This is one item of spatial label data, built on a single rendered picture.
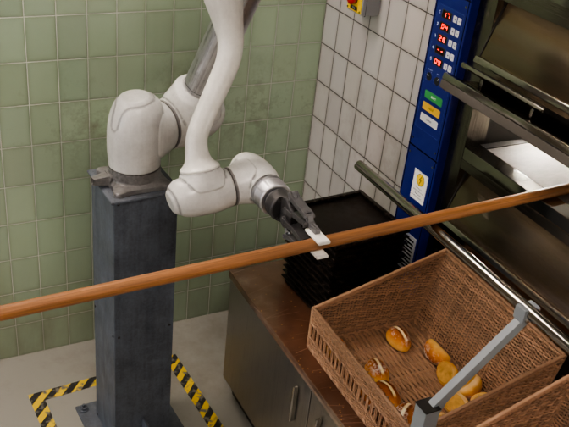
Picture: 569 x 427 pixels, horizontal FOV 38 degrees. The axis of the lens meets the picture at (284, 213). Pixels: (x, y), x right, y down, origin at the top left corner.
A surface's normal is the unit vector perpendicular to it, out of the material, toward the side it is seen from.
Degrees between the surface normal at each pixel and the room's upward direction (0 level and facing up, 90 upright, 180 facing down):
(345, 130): 90
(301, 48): 90
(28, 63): 90
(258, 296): 0
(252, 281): 0
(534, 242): 70
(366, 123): 90
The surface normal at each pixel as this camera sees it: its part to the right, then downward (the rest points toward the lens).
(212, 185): 0.43, 0.04
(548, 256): -0.80, -0.15
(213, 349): 0.10, -0.86
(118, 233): 0.50, 0.47
